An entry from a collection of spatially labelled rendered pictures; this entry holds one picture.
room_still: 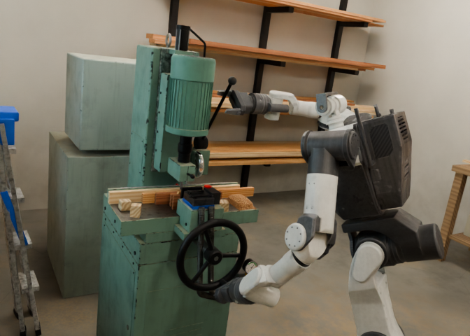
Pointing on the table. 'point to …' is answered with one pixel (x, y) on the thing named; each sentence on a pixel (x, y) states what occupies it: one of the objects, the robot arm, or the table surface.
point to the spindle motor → (189, 95)
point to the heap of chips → (240, 202)
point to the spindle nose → (184, 149)
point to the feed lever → (213, 117)
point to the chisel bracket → (180, 169)
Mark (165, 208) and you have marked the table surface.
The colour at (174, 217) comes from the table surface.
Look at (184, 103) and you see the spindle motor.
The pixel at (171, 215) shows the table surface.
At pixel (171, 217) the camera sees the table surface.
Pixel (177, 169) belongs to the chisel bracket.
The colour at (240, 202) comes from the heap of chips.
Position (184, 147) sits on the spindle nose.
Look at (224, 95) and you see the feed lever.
